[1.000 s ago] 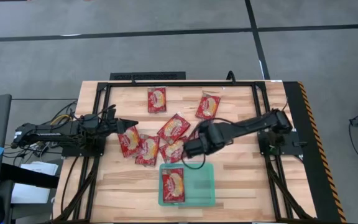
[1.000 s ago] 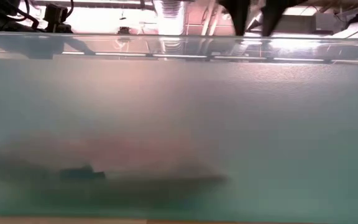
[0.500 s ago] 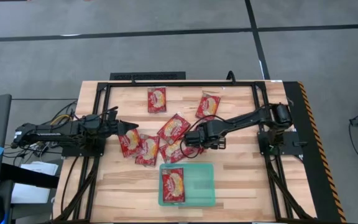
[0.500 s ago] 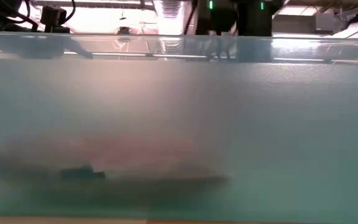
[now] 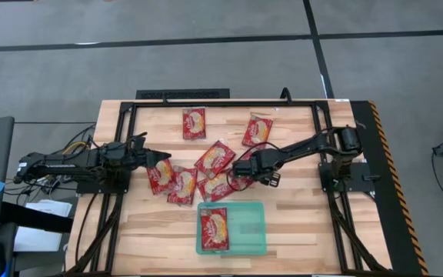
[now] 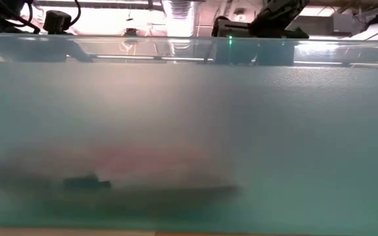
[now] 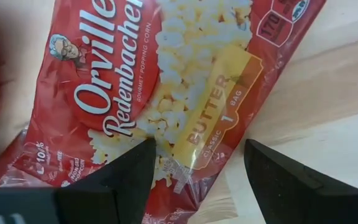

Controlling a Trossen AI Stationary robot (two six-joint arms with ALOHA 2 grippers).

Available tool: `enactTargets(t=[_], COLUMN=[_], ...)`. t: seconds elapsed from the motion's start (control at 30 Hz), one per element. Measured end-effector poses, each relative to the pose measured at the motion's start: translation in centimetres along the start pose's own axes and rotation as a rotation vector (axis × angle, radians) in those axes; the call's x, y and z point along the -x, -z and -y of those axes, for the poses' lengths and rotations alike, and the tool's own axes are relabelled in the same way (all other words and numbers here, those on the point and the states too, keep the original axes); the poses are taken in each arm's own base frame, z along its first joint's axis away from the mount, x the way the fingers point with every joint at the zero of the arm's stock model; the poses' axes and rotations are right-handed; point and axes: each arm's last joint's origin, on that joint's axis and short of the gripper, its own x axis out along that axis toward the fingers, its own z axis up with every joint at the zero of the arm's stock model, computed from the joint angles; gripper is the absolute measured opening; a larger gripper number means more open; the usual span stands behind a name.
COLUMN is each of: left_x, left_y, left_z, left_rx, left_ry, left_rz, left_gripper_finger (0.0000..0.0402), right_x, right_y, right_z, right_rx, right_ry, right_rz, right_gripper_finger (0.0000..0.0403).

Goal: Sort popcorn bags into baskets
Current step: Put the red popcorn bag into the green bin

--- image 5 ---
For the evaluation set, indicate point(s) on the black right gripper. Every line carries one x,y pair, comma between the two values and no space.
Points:
265,162

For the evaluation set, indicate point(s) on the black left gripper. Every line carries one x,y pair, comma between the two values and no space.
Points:
138,158

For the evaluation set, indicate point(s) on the red Orville popcorn bag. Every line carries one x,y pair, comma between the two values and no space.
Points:
245,155
160,177
194,123
214,229
215,159
258,131
183,186
215,187

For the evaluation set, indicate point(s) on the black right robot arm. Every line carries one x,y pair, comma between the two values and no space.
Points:
306,145

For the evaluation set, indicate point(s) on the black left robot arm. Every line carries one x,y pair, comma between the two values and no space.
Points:
60,161

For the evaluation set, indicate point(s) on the teal plastic basket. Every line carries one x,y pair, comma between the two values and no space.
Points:
244,231

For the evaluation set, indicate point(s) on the black floor vent grille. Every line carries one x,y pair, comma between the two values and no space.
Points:
183,94

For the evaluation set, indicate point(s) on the black arched hook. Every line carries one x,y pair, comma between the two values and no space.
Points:
285,89

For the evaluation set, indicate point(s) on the white label sticker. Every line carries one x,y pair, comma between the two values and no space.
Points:
342,100

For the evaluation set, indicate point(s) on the black yellow striped edge strip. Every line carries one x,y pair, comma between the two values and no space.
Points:
375,173

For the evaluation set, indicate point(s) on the black flat bar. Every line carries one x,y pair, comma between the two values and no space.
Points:
33,219

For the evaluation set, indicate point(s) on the white paper sheet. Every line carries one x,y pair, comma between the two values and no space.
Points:
37,240

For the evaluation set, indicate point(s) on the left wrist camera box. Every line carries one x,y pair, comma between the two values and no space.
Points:
138,143

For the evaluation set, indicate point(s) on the black metal table frame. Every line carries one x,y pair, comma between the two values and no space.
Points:
225,104

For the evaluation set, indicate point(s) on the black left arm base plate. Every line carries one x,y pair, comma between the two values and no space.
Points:
90,187

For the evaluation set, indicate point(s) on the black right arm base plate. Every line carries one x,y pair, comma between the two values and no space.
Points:
356,171

